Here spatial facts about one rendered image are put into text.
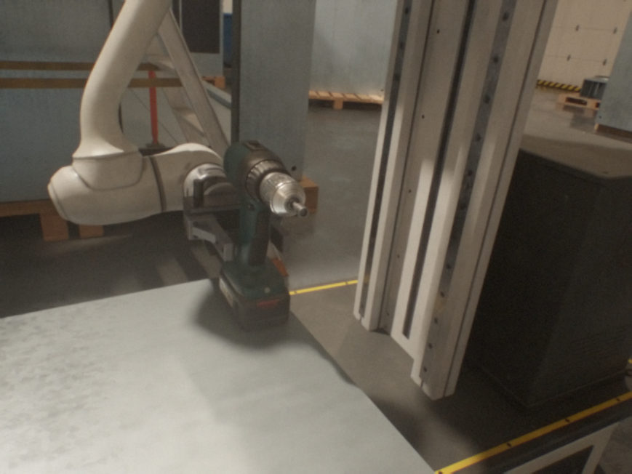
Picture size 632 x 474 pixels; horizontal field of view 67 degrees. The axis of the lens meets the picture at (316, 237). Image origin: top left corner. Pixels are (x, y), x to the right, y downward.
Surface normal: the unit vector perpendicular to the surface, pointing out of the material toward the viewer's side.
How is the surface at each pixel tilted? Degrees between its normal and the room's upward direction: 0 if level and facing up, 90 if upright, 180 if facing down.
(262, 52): 90
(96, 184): 70
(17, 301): 0
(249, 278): 9
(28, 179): 90
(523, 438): 0
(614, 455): 0
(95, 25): 90
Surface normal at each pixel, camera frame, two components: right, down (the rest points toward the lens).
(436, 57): -0.90, 0.11
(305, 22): 0.45, 0.40
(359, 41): 0.11, 0.43
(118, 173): 0.49, 0.11
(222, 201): 0.08, -0.90
